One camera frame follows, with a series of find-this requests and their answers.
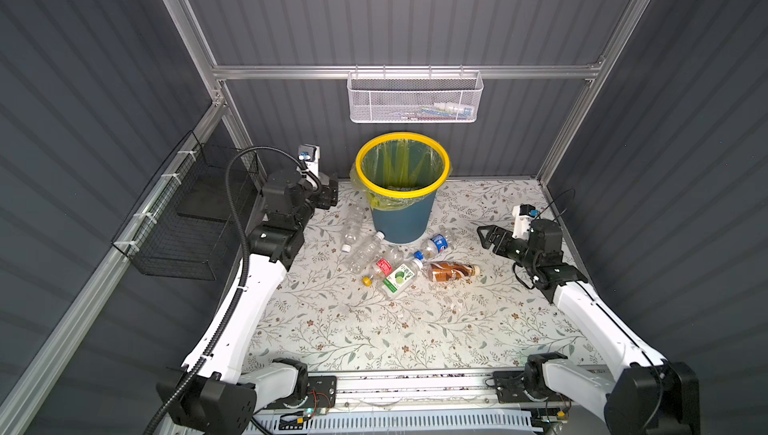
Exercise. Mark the brown tea bottle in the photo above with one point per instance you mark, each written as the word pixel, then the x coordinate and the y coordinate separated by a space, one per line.
pixel 447 271

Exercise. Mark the clear bottle white cap far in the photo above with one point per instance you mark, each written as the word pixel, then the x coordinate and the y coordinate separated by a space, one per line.
pixel 352 227

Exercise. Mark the white wire mesh basket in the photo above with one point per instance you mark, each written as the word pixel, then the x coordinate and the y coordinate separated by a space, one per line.
pixel 386 97

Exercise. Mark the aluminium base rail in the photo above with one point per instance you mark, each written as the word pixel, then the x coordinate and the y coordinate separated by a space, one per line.
pixel 420 387

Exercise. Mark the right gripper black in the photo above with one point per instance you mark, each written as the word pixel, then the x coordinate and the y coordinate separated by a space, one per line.
pixel 505 238

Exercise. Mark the pink label bottle yellow cap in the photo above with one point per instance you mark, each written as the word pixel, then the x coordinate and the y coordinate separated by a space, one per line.
pixel 383 264

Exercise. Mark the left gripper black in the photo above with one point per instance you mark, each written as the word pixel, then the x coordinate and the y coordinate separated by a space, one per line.
pixel 327 195

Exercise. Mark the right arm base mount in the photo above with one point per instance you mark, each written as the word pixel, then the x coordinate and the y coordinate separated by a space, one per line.
pixel 509 387

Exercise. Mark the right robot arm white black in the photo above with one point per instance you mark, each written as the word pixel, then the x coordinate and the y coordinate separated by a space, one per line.
pixel 643 392

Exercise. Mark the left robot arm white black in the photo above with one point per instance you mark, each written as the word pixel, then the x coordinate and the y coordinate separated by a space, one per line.
pixel 268 252

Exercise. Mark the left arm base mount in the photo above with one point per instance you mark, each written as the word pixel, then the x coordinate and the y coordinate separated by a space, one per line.
pixel 319 394

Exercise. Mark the teal bin with yellow rim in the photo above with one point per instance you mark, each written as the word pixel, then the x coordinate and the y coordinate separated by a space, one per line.
pixel 404 226

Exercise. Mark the blue label bottle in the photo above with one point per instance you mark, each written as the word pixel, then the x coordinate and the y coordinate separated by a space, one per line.
pixel 433 246

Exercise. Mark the items in white basket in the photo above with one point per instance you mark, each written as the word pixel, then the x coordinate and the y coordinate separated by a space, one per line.
pixel 444 110

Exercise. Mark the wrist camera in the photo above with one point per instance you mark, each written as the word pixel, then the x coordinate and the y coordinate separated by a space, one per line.
pixel 523 215
pixel 310 156

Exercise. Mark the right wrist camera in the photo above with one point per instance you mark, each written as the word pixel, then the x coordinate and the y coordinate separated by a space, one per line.
pixel 523 215

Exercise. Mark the clear ribbed bottle white cap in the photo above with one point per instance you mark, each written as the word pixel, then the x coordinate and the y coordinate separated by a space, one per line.
pixel 362 256

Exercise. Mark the lime label bottle white cap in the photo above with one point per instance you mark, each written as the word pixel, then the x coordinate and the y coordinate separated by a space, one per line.
pixel 394 284

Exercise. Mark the black wire basket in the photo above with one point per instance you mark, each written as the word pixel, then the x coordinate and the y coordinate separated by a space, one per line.
pixel 187 231

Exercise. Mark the white ventilation grille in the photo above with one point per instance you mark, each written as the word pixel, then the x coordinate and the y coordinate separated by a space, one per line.
pixel 401 422

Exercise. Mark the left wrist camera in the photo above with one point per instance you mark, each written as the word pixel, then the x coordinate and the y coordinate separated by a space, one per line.
pixel 310 156

